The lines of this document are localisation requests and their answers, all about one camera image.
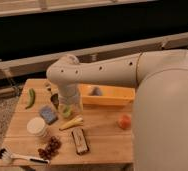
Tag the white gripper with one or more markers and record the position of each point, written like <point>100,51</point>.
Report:
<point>69,94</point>

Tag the yellow banana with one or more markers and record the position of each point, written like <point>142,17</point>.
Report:
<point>71,123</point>

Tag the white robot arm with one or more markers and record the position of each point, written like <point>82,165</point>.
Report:
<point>160,108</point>

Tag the yellow plastic tray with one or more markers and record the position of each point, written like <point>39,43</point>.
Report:
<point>112,96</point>

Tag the blue grey object in tray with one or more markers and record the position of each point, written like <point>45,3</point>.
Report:
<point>95,91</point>

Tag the dark metal cup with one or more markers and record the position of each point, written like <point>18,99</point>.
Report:
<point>54,99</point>

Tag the green apple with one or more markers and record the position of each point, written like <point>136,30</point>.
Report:
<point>65,110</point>

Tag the blue sponge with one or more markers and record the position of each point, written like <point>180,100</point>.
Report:
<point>48,115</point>

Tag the white round container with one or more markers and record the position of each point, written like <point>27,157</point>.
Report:
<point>37,127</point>

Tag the bunch of red grapes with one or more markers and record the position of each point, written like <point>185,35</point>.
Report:
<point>51,148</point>

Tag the orange peach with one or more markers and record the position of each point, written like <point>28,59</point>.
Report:
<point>124,122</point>

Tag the white dish brush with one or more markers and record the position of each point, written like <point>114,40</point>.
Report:
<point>9,157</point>

